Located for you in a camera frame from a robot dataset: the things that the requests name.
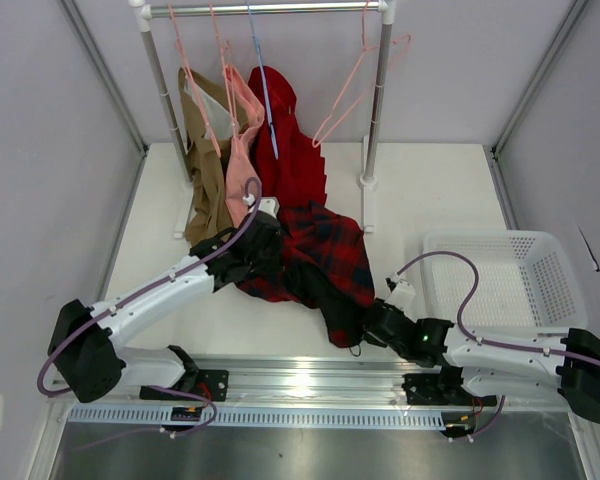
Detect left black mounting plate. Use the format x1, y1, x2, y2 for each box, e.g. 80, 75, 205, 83
139, 369, 230, 402

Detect purple cable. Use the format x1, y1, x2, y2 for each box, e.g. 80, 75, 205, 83
35, 177, 264, 439
394, 251, 600, 376

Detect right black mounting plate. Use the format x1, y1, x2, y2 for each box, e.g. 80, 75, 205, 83
402, 370, 498, 407

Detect red plaid skirt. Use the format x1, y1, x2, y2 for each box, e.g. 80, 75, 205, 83
237, 202, 376, 349

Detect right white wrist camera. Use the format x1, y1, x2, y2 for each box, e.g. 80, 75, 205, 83
385, 273, 416, 315

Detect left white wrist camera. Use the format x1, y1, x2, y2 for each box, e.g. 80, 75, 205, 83
243, 194, 280, 218

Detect pink hanger far left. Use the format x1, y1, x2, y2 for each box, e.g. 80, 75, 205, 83
167, 4, 221, 156

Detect black mounting plate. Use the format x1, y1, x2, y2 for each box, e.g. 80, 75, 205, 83
139, 369, 230, 402
402, 370, 498, 407

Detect metal clothes rack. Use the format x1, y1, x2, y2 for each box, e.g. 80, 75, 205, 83
129, 1, 397, 240

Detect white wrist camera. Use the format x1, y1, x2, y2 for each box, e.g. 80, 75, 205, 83
243, 194, 280, 218
385, 273, 416, 315

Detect slotted white cable duct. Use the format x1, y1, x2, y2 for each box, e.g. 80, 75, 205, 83
68, 404, 445, 431

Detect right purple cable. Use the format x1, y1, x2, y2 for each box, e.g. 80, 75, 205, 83
394, 251, 600, 376

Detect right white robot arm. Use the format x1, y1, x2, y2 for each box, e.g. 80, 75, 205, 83
363, 300, 600, 425

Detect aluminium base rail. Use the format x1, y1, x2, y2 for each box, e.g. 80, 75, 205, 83
49, 355, 571, 412

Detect tan hanging garment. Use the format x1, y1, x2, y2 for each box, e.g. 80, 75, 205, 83
178, 68, 233, 246

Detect red hanging garment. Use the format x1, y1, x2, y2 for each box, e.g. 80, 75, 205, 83
248, 66, 327, 208

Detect blue hanger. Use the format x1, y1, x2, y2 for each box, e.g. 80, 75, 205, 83
246, 0, 279, 160

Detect white plastic basket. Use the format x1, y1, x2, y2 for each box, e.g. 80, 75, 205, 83
420, 230, 589, 334

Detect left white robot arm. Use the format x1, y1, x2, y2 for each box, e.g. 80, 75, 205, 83
48, 211, 282, 403

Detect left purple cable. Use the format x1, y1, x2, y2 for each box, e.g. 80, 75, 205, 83
35, 177, 264, 439

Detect empty pink hanger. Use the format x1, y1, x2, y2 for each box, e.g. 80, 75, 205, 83
312, 2, 412, 149

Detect pink hanging garment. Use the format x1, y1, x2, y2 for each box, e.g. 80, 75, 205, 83
225, 64, 265, 227

